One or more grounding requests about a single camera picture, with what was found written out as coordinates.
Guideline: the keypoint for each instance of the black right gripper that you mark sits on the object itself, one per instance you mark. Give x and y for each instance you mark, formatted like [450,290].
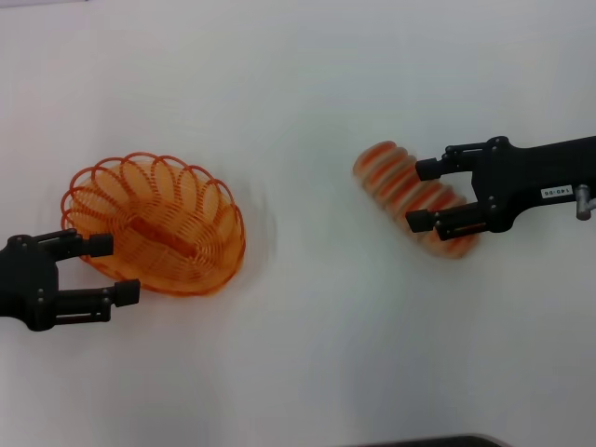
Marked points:
[535,172]

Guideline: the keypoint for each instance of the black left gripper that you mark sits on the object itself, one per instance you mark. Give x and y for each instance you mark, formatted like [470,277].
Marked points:
[28,279]

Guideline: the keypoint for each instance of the orange striped bread loaf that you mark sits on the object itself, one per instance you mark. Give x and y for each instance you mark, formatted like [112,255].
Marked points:
[396,177]

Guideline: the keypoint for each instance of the silver metal knob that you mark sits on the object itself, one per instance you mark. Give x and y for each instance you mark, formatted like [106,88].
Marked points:
[584,200]

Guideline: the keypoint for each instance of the dark robot torso edge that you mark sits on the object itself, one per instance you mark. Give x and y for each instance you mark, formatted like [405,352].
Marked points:
[433,441]

